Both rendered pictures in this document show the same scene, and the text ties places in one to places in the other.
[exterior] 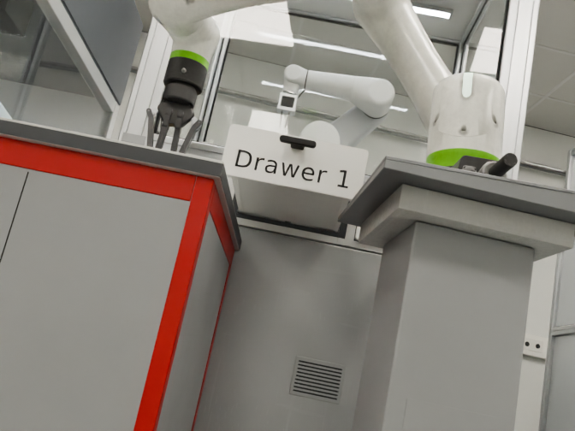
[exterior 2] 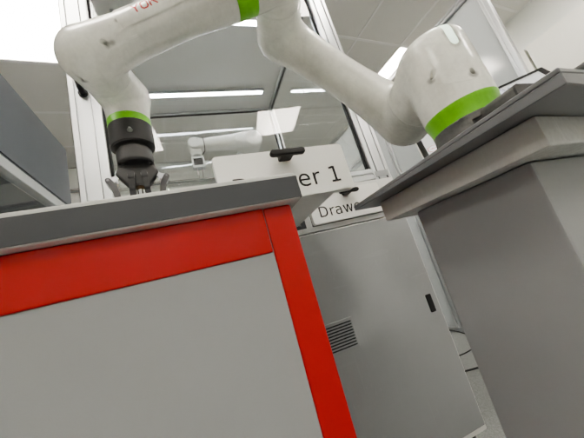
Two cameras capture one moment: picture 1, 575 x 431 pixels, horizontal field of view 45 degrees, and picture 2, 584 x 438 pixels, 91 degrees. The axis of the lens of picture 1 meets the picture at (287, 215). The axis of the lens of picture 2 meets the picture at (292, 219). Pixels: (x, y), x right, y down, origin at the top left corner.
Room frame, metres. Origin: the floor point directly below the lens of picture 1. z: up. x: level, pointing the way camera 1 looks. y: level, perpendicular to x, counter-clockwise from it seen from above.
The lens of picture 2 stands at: (0.83, 0.24, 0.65)
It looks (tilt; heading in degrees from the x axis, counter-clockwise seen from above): 13 degrees up; 337
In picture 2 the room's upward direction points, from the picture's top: 16 degrees counter-clockwise
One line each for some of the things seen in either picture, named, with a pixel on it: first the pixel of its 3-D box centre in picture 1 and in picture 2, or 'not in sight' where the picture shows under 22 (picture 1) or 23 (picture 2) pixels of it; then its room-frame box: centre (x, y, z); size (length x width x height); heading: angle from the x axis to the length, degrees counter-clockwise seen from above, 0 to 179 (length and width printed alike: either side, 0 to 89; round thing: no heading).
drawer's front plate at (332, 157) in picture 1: (293, 162); (287, 175); (1.34, 0.01, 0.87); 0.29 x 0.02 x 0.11; 88
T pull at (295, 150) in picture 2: (297, 144); (286, 155); (1.32, 0.01, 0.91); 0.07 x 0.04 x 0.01; 88
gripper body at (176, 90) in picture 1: (177, 107); (136, 169); (1.49, 0.30, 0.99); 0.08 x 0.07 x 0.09; 93
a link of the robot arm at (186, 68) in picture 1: (185, 79); (132, 141); (1.49, 0.30, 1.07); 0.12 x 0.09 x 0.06; 3
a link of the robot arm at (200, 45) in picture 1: (193, 38); (124, 102); (1.48, 0.30, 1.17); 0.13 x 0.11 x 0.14; 162
